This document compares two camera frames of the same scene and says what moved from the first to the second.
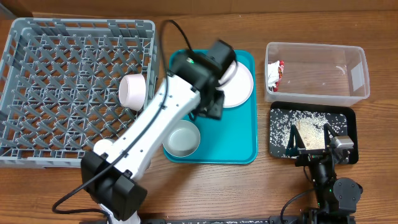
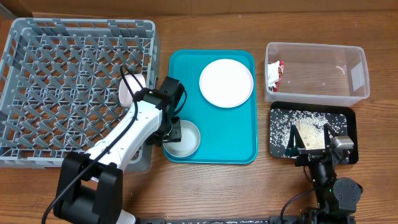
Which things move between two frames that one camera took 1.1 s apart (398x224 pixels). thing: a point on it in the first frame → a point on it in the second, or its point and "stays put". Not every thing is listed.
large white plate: x=239 y=89 stays put
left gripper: x=214 y=107 → x=175 y=135
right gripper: x=308 y=156 stays put
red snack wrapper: x=275 y=70 stays put
